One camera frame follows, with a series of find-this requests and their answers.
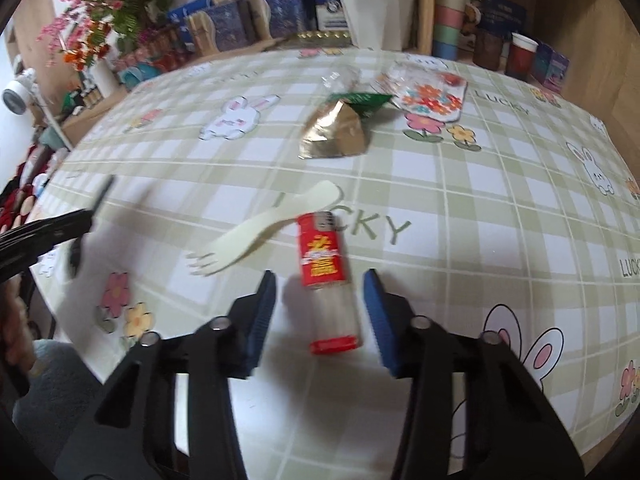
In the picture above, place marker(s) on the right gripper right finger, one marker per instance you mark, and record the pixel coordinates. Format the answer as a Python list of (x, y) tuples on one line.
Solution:
[(390, 316)]

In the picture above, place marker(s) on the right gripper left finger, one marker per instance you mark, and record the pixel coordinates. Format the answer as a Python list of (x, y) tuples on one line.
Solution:
[(250, 317)]

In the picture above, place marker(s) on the red transparent lighter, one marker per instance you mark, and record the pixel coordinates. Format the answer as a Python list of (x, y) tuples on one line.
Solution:
[(326, 279)]

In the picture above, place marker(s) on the white plastic spork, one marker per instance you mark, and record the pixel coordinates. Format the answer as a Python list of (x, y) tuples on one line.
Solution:
[(230, 247)]

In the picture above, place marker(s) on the gold green snack wrapper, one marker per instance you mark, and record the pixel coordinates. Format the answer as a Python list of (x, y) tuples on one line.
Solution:
[(337, 127)]

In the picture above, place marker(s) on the clear plastic wrapper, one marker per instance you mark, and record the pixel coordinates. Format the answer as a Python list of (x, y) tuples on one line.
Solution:
[(341, 84)]

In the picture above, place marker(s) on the left hand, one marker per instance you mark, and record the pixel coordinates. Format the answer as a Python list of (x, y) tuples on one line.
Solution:
[(17, 345)]

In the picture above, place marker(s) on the white desk fan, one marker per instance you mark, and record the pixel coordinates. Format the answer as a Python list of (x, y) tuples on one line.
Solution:
[(24, 90)]

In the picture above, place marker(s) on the checkered rabbit tablecloth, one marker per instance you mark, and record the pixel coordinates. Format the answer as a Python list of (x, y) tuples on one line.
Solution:
[(520, 217)]

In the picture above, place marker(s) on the orange flowers white vase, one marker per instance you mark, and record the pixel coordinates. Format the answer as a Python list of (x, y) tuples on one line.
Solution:
[(90, 67)]

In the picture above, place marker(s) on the floral plastic snack bag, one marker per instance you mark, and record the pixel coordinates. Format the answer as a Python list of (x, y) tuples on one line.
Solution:
[(423, 90)]

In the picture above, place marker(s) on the striped flower basket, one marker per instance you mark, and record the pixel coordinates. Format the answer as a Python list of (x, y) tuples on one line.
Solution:
[(163, 53)]

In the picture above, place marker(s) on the gold foil chocolate tray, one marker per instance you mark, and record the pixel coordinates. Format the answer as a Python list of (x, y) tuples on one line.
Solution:
[(317, 40)]

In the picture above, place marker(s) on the dark brown cup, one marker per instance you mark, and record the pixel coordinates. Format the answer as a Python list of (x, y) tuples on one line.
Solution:
[(488, 48)]

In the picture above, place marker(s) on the red cup white rim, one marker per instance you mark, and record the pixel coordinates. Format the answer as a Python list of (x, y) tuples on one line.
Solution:
[(521, 56)]

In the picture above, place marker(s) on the small blue purple box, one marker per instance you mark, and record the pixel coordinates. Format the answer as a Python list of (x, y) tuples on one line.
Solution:
[(550, 67)]

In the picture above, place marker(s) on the blue gold box lower left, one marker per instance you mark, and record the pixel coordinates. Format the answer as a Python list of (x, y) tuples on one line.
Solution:
[(217, 29)]

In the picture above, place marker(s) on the blue gold box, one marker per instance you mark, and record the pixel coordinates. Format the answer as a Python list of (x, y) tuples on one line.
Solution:
[(274, 19), (217, 29)]

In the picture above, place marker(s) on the blue gold box lower right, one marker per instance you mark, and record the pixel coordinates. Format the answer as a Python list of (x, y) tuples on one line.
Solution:
[(274, 19)]

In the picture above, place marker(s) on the stack of pastel cups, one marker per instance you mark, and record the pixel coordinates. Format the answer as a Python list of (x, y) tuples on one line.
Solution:
[(448, 19)]

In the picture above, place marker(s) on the wooden shelf unit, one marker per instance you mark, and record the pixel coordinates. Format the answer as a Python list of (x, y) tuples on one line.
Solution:
[(602, 43)]

